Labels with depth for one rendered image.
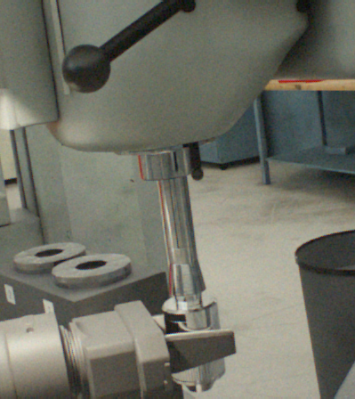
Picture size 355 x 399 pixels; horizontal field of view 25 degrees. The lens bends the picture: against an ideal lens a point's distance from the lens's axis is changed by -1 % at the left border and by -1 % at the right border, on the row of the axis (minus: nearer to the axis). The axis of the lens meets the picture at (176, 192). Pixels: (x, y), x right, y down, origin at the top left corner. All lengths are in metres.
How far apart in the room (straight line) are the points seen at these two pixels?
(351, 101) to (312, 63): 6.57
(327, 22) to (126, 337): 0.29
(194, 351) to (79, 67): 0.28
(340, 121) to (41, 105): 6.82
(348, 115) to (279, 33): 6.68
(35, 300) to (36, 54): 0.40
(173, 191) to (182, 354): 0.13
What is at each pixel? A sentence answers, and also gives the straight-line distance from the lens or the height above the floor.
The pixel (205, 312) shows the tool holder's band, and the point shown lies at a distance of 0.67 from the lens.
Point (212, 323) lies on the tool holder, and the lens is 0.68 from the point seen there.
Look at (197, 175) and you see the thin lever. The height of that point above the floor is 1.29.
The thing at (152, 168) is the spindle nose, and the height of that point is 1.29.
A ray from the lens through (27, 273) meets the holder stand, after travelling 0.98.
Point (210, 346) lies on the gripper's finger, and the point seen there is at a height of 1.14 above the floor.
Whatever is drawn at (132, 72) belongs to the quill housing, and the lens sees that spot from 0.55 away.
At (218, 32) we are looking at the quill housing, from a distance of 0.57.
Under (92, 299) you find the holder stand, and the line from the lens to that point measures 0.86.
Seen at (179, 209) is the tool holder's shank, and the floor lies 1.25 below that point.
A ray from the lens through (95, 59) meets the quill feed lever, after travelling 0.49.
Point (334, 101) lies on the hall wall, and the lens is 7.40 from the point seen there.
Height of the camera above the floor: 1.39
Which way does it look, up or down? 11 degrees down
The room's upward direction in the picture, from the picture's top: 8 degrees counter-clockwise
